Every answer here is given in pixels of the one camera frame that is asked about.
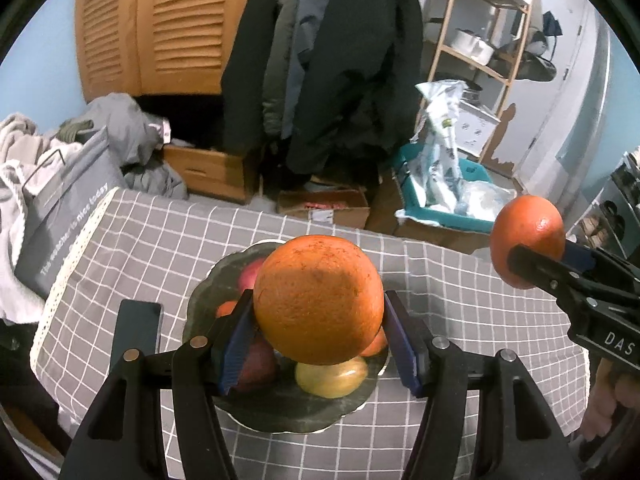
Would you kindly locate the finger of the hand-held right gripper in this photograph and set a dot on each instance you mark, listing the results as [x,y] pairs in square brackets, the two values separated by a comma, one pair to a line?
[580,259]
[540,270]

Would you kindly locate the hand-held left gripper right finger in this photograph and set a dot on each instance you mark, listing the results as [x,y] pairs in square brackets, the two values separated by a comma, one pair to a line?
[402,345]

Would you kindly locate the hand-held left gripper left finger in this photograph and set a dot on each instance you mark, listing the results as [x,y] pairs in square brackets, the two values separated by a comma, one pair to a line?
[235,345]

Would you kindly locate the small tangerine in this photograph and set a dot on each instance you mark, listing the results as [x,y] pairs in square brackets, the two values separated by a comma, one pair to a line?
[227,308]
[376,344]

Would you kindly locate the red apple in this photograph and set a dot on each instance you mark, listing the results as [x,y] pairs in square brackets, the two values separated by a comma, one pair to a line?
[250,277]
[260,365]

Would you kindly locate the large orange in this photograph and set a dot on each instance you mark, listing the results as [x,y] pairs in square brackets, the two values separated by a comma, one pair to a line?
[525,225]
[320,300]

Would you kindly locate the green scalloped plate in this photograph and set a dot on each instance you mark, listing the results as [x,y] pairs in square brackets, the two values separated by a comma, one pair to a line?
[280,410]

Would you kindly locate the yellow green mango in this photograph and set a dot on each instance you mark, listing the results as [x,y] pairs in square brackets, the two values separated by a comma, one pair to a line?
[330,380]

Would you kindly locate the person's right hand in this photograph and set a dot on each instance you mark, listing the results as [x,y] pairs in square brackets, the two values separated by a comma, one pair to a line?
[612,400]

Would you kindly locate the shoe rack with shoes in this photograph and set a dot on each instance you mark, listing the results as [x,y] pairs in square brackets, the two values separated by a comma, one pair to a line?
[607,215]

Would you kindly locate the grey shoe rack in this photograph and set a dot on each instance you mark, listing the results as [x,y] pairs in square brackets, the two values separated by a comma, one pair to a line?
[607,190]

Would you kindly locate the clear plastic bag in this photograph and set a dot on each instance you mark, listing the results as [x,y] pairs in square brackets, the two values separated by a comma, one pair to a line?
[485,200]

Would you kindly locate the black phone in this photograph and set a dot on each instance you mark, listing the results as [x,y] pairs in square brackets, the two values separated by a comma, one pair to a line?
[137,325]

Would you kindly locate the teal plastic crate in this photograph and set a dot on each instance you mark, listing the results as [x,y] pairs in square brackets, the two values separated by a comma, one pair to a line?
[450,220]

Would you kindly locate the grey checked tablecloth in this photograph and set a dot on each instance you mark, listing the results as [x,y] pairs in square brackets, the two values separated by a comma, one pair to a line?
[150,250]

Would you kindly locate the large cardboard box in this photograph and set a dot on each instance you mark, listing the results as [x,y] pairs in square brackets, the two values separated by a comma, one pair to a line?
[385,210]

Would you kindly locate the small cardboard box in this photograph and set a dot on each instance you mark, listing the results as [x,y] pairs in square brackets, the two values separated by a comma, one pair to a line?
[350,215]

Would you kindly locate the white printed rice bag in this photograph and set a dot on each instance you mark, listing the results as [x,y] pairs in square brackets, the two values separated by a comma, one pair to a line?
[442,160]

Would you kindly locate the pale blue door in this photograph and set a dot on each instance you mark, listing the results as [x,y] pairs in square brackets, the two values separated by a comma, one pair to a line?
[565,110]

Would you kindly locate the white patterned basket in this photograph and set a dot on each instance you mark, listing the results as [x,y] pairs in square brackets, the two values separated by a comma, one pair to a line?
[475,130]

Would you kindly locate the wooden drawer unit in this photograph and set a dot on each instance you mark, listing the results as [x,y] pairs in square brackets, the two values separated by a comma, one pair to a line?
[210,170]

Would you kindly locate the steel steamer pot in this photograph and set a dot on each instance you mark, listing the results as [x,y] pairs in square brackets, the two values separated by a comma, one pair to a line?
[472,92]

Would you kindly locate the green hanging bag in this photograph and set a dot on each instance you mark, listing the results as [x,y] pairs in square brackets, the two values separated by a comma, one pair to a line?
[537,65]

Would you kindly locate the grey tote bag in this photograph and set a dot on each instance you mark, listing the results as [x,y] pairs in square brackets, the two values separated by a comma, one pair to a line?
[65,210]

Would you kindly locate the white pot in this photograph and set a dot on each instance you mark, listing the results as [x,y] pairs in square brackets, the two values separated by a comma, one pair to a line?
[472,47]

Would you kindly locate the pile of grey clothes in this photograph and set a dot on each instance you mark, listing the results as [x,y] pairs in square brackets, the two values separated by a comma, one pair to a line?
[120,120]

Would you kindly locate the olive green garment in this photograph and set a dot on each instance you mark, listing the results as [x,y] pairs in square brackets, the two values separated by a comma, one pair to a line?
[77,130]

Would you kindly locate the wooden shelf rack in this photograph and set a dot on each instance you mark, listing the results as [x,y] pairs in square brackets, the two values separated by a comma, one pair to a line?
[446,10]

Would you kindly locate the black hooded coat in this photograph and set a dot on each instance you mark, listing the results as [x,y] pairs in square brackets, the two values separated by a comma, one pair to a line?
[360,60]

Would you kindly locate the grey jacket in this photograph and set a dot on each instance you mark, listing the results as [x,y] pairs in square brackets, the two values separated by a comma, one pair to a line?
[295,60]

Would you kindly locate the wooden louvered wardrobe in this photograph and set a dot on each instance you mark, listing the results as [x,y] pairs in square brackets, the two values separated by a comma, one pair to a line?
[175,25]

